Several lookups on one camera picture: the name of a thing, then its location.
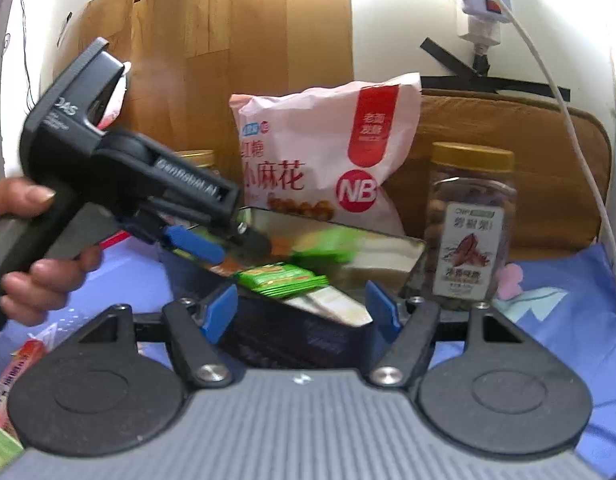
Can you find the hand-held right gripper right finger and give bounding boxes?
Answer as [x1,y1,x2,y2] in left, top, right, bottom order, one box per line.
[365,280,524,387]

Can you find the blue printed blanket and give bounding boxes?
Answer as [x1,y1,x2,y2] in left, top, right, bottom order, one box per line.
[0,232,616,480]

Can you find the stack of green packets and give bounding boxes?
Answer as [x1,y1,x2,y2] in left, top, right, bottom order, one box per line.
[237,261,329,302]

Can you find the pink candy stick pack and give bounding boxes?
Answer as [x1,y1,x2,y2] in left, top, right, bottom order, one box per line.
[0,339,48,436]

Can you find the brown cushion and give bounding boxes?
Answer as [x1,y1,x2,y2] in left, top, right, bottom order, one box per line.
[385,88,613,267]

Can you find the white flat packets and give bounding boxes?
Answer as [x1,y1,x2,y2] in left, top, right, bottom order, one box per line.
[287,285,375,327]

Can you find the red and white bag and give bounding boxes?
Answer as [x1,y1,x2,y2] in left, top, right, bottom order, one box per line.
[97,62,133,132]

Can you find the green snack box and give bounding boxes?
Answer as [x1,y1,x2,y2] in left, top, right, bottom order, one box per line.
[0,427,25,472]

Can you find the clear nut jar yellow lid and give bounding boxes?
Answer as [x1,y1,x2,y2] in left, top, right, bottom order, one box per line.
[422,141,518,313]

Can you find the white power strip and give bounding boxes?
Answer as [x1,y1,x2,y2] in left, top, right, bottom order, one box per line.
[456,0,513,47]

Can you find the black tape strips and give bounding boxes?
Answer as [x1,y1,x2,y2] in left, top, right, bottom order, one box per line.
[419,36,572,104]

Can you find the wooden board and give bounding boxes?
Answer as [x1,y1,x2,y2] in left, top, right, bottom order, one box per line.
[40,0,357,201]

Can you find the dark metal tin box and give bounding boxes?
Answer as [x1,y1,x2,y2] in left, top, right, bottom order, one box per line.
[160,205,429,368]

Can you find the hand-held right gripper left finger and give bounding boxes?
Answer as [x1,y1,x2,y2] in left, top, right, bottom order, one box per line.
[78,284,239,388]

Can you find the pink snack bag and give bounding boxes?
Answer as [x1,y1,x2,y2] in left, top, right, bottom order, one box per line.
[229,72,423,237]

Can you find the person's left hand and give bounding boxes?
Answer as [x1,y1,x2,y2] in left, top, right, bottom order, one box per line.
[0,178,105,322]

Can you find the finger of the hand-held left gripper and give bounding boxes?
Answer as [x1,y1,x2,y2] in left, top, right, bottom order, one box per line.
[159,224,227,265]
[232,222,274,267]

